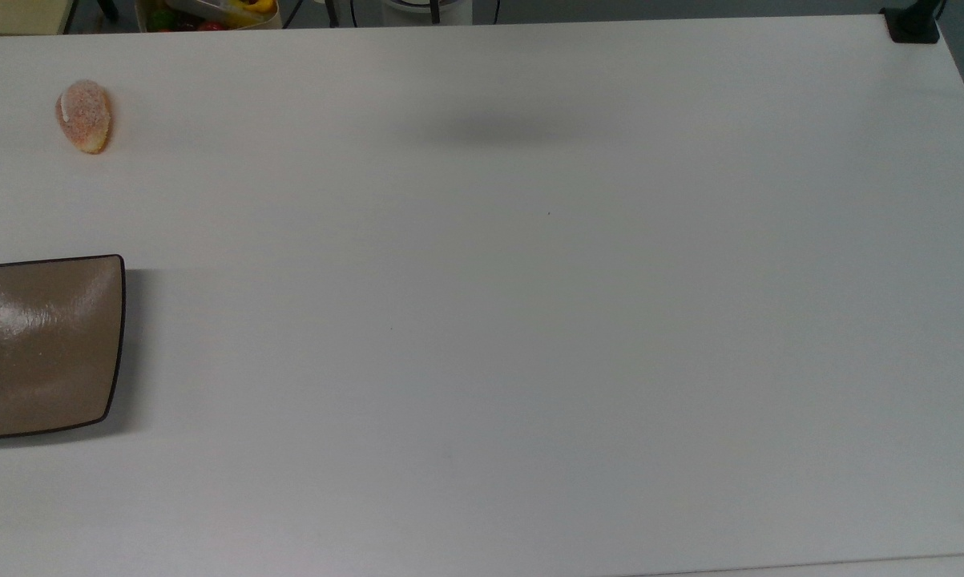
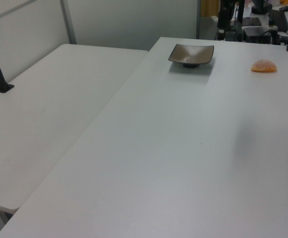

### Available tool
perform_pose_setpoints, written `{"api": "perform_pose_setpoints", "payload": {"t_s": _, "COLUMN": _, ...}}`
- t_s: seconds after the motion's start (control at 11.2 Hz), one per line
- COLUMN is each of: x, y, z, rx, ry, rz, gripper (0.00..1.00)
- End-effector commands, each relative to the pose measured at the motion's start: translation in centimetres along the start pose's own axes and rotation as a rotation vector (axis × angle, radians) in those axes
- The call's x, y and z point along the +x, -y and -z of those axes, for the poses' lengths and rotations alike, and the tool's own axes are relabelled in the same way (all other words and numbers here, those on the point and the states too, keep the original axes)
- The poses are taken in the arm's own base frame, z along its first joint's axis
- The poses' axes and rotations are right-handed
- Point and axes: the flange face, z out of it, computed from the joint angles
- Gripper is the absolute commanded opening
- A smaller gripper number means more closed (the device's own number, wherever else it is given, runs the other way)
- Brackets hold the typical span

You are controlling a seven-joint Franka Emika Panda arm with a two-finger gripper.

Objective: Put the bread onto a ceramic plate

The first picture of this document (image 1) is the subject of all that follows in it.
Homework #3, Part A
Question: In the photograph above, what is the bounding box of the sugar-coated bread roll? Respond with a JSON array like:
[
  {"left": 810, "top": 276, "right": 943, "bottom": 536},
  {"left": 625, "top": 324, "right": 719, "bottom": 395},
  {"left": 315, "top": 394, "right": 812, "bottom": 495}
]
[{"left": 55, "top": 79, "right": 113, "bottom": 155}]

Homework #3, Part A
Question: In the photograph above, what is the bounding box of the brown square ceramic plate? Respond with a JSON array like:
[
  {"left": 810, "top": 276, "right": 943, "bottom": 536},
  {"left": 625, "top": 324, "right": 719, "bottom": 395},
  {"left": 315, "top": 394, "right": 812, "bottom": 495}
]
[{"left": 0, "top": 254, "right": 127, "bottom": 441}]

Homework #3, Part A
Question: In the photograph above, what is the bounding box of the box of colourful toy fruit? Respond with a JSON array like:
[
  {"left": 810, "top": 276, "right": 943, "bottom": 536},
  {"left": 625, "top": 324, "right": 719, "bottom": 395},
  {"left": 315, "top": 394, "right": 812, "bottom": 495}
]
[{"left": 135, "top": 0, "right": 283, "bottom": 33}]

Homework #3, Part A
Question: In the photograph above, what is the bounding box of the beige furniture panel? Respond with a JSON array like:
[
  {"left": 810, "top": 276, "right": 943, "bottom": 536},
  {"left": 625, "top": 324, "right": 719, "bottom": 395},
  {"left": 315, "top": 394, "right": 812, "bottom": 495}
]
[{"left": 0, "top": 0, "right": 79, "bottom": 36}]

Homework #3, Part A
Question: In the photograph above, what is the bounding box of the black table clamp mount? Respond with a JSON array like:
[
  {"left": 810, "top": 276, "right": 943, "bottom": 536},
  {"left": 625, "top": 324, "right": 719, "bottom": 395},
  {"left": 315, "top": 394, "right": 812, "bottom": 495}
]
[{"left": 881, "top": 0, "right": 944, "bottom": 45}]

